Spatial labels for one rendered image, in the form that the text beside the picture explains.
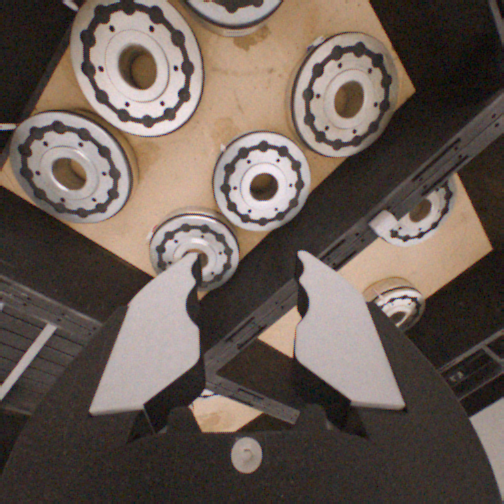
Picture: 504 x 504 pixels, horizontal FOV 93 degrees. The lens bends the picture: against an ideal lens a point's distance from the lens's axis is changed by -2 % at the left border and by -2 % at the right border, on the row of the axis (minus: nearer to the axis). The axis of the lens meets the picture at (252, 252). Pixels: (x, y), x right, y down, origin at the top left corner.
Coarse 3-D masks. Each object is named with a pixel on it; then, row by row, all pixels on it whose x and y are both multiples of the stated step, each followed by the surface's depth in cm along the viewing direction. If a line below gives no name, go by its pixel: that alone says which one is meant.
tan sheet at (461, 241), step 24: (456, 216) 34; (432, 240) 36; (456, 240) 37; (480, 240) 37; (360, 264) 36; (384, 264) 37; (408, 264) 38; (432, 264) 38; (456, 264) 39; (360, 288) 39; (432, 288) 41; (288, 312) 39; (264, 336) 41; (288, 336) 42
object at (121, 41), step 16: (128, 32) 18; (144, 32) 18; (112, 48) 18; (144, 48) 18; (160, 48) 18; (112, 64) 19; (160, 64) 19; (112, 80) 19; (160, 80) 19; (128, 96) 20; (144, 96) 20; (160, 96) 20
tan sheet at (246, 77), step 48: (288, 0) 21; (336, 0) 21; (240, 48) 22; (288, 48) 22; (48, 96) 22; (240, 96) 24; (336, 96) 25; (144, 144) 25; (192, 144) 25; (144, 192) 27; (192, 192) 28; (96, 240) 29; (144, 240) 30; (240, 240) 32
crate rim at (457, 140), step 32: (480, 0) 15; (480, 128) 18; (384, 192) 21; (352, 224) 21; (320, 256) 22; (0, 288) 20; (32, 288) 20; (288, 288) 24; (96, 320) 23; (256, 320) 25
